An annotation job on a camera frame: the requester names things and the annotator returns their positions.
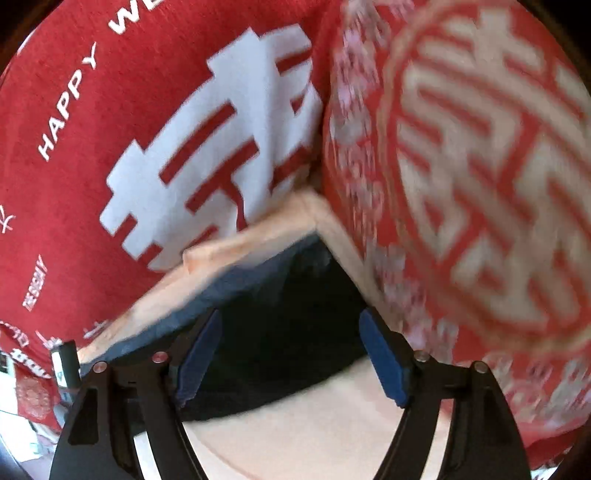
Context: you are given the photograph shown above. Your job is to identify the red pillow with round print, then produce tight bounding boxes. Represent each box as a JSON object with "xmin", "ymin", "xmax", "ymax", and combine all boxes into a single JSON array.
[{"xmin": 318, "ymin": 0, "xmax": 591, "ymax": 472}]

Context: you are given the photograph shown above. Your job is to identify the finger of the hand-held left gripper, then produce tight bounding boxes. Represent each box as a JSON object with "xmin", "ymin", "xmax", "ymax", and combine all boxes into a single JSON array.
[{"xmin": 51, "ymin": 340, "xmax": 82, "ymax": 391}]

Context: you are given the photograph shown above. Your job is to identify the peach towel blanket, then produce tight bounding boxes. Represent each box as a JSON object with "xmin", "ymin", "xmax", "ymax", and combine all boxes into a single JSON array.
[{"xmin": 76, "ymin": 189, "xmax": 462, "ymax": 480}]

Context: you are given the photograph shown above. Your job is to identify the black pants with blue waistband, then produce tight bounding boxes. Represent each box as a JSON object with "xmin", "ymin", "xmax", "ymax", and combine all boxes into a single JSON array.
[{"xmin": 104, "ymin": 234, "xmax": 384, "ymax": 422}]

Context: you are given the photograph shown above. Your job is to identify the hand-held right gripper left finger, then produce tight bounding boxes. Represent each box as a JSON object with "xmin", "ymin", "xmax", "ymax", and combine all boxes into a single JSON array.
[{"xmin": 48, "ymin": 308, "xmax": 223, "ymax": 480}]

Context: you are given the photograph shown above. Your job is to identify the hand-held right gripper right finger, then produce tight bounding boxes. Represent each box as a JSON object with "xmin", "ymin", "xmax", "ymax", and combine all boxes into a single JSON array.
[{"xmin": 359, "ymin": 307, "xmax": 532, "ymax": 480}]

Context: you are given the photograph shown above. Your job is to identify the red blanket with white print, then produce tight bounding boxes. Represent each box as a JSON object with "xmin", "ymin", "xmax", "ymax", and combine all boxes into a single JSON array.
[{"xmin": 0, "ymin": 0, "xmax": 342, "ymax": 428}]

